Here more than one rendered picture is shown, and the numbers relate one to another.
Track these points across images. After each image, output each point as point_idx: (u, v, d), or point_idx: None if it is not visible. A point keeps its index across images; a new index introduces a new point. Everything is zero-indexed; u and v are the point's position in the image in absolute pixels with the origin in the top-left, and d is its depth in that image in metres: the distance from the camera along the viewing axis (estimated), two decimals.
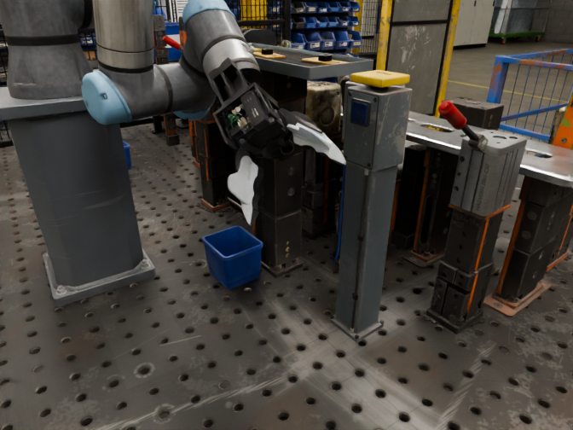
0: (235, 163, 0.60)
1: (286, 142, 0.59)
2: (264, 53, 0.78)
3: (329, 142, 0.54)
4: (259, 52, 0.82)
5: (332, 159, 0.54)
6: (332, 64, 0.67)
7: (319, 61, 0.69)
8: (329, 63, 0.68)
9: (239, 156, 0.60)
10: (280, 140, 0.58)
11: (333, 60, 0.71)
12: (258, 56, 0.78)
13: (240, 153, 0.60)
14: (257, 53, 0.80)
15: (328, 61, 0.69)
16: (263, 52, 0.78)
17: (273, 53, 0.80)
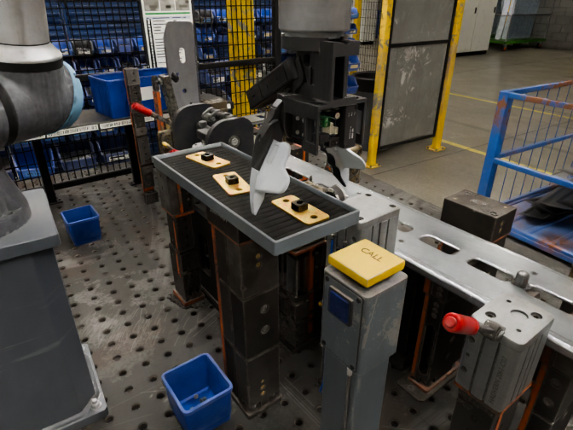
0: (263, 136, 0.48)
1: None
2: (228, 183, 0.63)
3: (349, 163, 0.57)
4: (224, 174, 0.68)
5: (341, 177, 0.58)
6: (308, 223, 0.53)
7: (292, 214, 0.55)
8: (303, 219, 0.54)
9: (270, 130, 0.48)
10: None
11: (310, 207, 0.57)
12: (221, 187, 0.64)
13: (274, 130, 0.48)
14: (221, 177, 0.66)
15: (303, 213, 0.55)
16: (226, 181, 0.64)
17: (240, 178, 0.66)
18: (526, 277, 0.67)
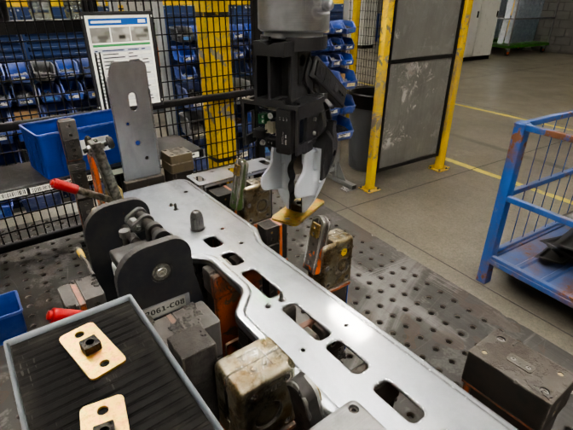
0: None
1: None
2: None
3: (313, 194, 0.53)
4: (102, 403, 0.39)
5: (301, 199, 0.54)
6: (273, 217, 0.54)
7: (283, 207, 0.57)
8: (277, 214, 0.55)
9: None
10: None
11: (305, 212, 0.55)
12: None
13: None
14: (91, 419, 0.38)
15: (290, 212, 0.56)
16: None
17: (124, 423, 0.37)
18: None
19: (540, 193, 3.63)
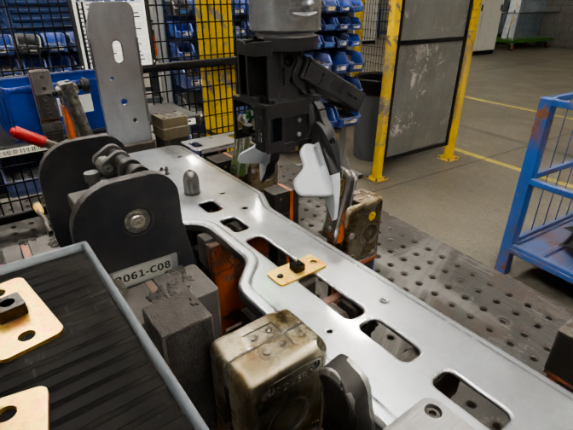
0: None
1: (310, 139, 0.51)
2: None
3: (329, 194, 0.48)
4: (8, 402, 0.22)
5: (326, 206, 0.50)
6: (268, 272, 0.60)
7: (284, 264, 0.62)
8: (274, 270, 0.60)
9: None
10: (302, 140, 0.50)
11: (298, 275, 0.60)
12: None
13: None
14: None
15: (286, 270, 0.60)
16: None
17: None
18: None
19: (555, 183, 3.46)
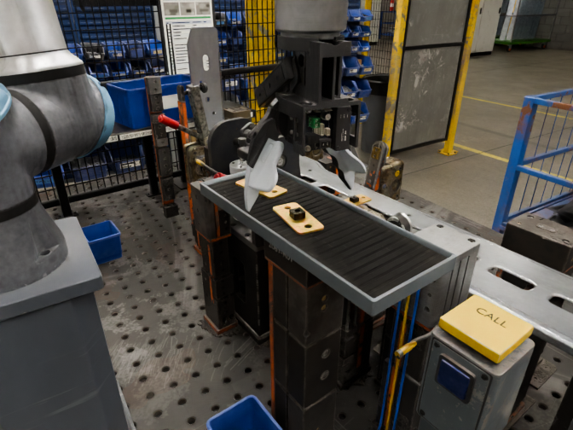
0: (257, 135, 0.48)
1: None
2: (294, 217, 0.56)
3: (353, 166, 0.56)
4: (285, 206, 0.60)
5: (345, 180, 0.57)
6: None
7: (345, 199, 1.00)
8: None
9: (265, 130, 0.49)
10: None
11: (355, 203, 0.98)
12: (286, 223, 0.56)
13: (269, 128, 0.49)
14: (282, 211, 0.59)
15: (348, 201, 0.99)
16: (292, 215, 0.57)
17: (305, 212, 0.58)
18: None
19: None
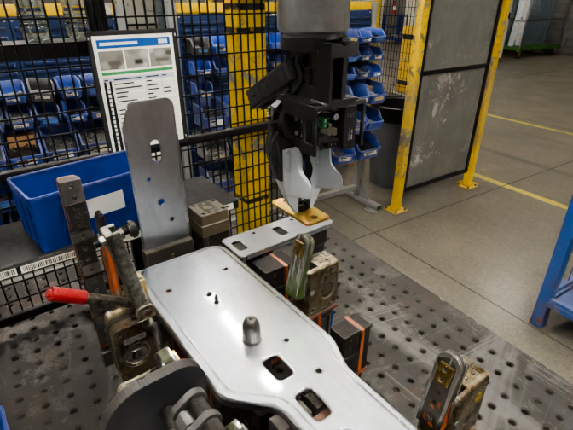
0: (272, 153, 0.49)
1: None
2: None
3: (322, 184, 0.55)
4: (284, 199, 0.59)
5: None
6: None
7: None
8: None
9: (276, 145, 0.49)
10: None
11: None
12: (289, 215, 0.55)
13: (279, 142, 0.49)
14: (282, 204, 0.58)
15: None
16: None
17: (305, 203, 0.58)
18: None
19: None
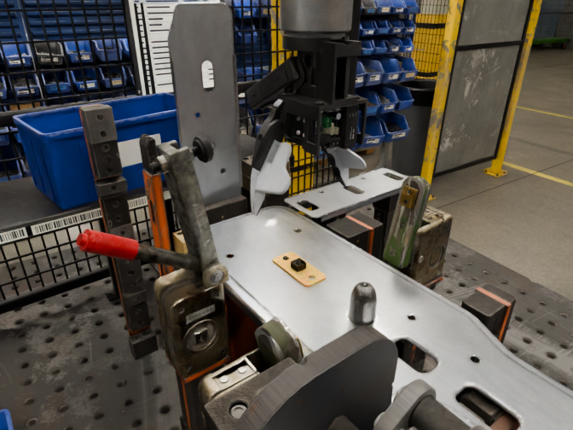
0: (263, 136, 0.48)
1: None
2: (297, 270, 0.60)
3: (349, 163, 0.57)
4: (283, 256, 0.64)
5: (341, 177, 0.58)
6: None
7: None
8: None
9: (271, 131, 0.48)
10: None
11: None
12: (289, 275, 0.60)
13: (274, 130, 0.48)
14: (282, 262, 0.62)
15: None
16: (293, 267, 0.60)
17: (303, 261, 0.62)
18: None
19: None
